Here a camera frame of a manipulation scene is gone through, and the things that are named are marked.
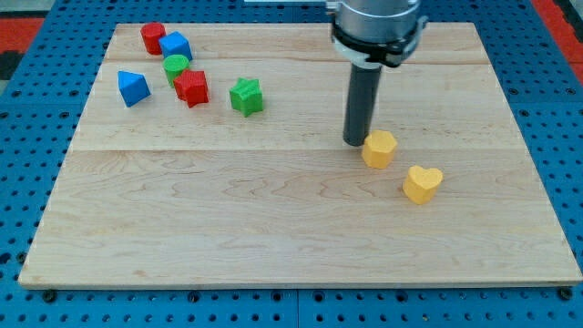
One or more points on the black end effector mount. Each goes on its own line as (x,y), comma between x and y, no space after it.
(371,55)

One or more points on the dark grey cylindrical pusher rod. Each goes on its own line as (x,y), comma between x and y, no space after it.
(362,92)

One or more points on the yellow hexagon block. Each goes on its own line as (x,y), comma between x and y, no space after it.
(379,148)

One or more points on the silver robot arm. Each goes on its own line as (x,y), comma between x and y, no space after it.
(371,34)

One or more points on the yellow heart block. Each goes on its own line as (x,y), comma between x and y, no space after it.
(420,184)

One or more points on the green star block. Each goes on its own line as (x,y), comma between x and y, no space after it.
(246,96)

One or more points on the light wooden board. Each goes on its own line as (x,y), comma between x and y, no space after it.
(163,196)

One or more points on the red star block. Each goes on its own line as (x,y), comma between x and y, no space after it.
(192,87)

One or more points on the green cylinder block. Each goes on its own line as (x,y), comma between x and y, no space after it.
(173,66)

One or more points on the blue cube block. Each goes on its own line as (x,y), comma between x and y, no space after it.
(175,44)

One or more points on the red cylinder block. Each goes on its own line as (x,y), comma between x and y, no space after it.
(151,33)

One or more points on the blue triangular prism block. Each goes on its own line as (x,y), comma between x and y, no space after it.
(133,87)

